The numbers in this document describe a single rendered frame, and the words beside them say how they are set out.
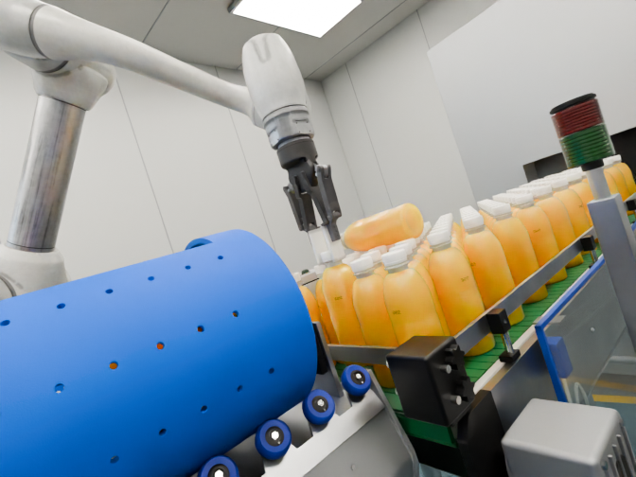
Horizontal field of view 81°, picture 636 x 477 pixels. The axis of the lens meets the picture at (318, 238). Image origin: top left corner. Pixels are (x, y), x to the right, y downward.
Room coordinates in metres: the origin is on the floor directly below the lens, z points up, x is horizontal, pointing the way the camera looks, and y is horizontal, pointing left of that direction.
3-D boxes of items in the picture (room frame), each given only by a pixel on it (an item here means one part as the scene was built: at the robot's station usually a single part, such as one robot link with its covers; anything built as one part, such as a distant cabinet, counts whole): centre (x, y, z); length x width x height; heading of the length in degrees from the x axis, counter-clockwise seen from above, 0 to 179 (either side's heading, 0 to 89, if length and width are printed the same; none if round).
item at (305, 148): (0.72, -0.01, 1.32); 0.08 x 0.07 x 0.09; 37
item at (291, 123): (0.72, -0.01, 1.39); 0.09 x 0.09 x 0.06
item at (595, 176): (0.59, -0.45, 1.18); 0.06 x 0.06 x 0.16
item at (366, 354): (0.68, 0.02, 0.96); 0.40 x 0.01 x 0.03; 39
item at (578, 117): (0.59, -0.45, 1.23); 0.06 x 0.06 x 0.04
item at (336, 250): (0.70, -0.03, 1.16); 0.03 x 0.01 x 0.07; 127
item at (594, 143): (0.59, -0.45, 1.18); 0.06 x 0.06 x 0.05
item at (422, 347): (0.50, -0.08, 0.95); 0.10 x 0.07 x 0.10; 39
